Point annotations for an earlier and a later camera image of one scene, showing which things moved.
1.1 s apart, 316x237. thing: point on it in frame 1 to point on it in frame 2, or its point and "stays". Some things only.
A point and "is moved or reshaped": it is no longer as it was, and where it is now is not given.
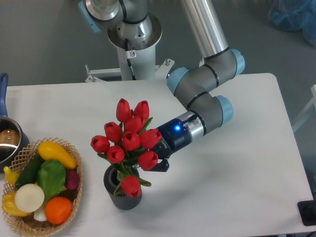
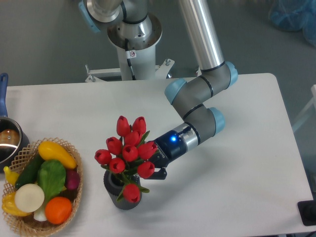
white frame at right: x=306 y=112 stays
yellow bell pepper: x=9 y=205 stays
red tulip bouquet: x=126 y=147 is moved or reshaped
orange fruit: x=58 y=210 stays
